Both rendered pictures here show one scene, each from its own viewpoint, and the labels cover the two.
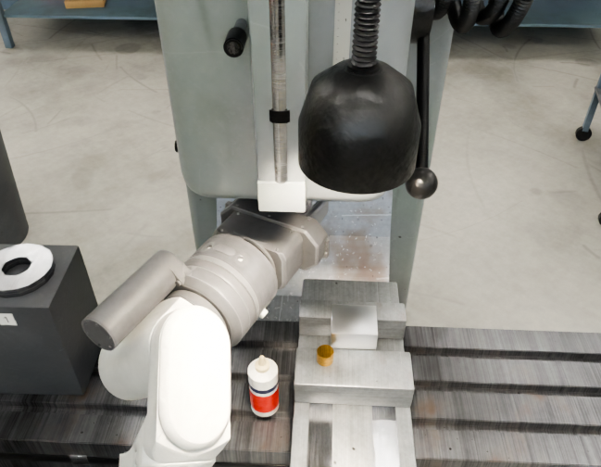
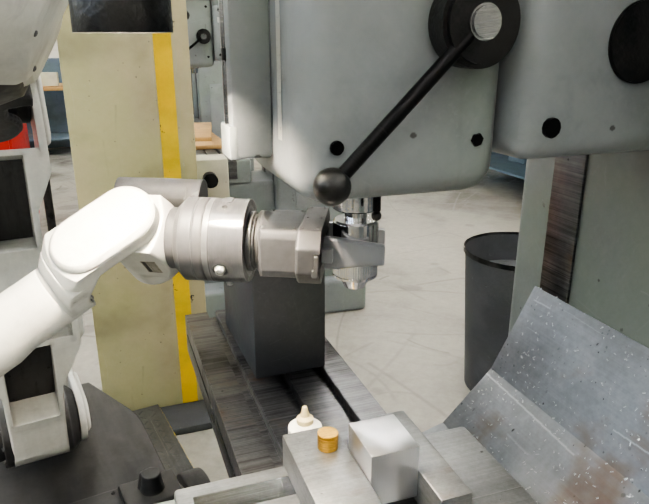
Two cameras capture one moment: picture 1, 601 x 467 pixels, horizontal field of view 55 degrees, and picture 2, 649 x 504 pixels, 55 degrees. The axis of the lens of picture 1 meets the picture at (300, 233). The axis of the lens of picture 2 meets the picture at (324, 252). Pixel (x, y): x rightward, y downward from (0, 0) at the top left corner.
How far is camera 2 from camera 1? 64 cm
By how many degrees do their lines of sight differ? 61
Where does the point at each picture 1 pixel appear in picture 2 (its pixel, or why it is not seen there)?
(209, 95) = not seen: hidden behind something
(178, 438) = (50, 242)
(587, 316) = not seen: outside the picture
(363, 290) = (492, 477)
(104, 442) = (218, 404)
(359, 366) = (335, 474)
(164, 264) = (187, 182)
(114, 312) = (129, 180)
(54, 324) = (252, 290)
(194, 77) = not seen: hidden behind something
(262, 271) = (228, 226)
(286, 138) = (226, 77)
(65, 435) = (216, 384)
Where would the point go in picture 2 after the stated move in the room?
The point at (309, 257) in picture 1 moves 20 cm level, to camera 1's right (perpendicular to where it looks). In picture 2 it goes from (295, 263) to (395, 354)
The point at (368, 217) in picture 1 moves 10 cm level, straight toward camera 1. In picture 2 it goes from (643, 454) to (567, 467)
